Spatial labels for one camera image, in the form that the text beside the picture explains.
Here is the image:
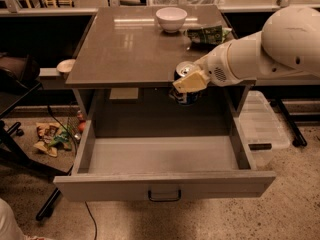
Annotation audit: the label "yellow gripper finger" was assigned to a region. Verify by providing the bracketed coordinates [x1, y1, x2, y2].
[173, 70, 211, 93]

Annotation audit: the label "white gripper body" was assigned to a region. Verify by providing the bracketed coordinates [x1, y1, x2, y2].
[195, 43, 240, 87]

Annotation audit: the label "blue pepsi can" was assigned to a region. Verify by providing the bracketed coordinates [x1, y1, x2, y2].
[169, 61, 200, 106]

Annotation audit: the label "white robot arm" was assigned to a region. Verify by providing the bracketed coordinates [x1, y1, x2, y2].
[173, 6, 320, 93]

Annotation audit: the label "grey counter cabinet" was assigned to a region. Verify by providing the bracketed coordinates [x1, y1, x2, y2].
[65, 5, 258, 118]

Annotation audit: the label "grey open drawer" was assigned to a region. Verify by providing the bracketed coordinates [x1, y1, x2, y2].
[53, 87, 277, 203]

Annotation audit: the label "green chip bag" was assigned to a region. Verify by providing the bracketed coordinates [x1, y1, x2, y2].
[183, 25, 232, 45]

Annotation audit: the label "white bowl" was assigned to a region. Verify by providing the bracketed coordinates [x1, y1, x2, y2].
[156, 7, 187, 33]

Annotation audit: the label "clear plastic storage bin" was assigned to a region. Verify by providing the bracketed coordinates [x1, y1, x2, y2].
[239, 91, 290, 167]

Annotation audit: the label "snack bags on floor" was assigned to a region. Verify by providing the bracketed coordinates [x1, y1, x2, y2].
[34, 123, 72, 157]

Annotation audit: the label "black chair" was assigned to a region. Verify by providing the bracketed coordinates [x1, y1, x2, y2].
[0, 52, 69, 222]

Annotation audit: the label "white trouser leg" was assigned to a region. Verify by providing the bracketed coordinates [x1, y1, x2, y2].
[0, 199, 53, 240]

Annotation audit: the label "black drawer handle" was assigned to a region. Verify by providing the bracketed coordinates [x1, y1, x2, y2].
[147, 190, 182, 203]

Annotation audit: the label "wire basket with fruit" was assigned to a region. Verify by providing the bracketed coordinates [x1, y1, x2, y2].
[67, 110, 86, 143]

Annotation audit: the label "black floor cable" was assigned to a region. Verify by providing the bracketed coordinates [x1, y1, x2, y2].
[46, 104, 99, 240]

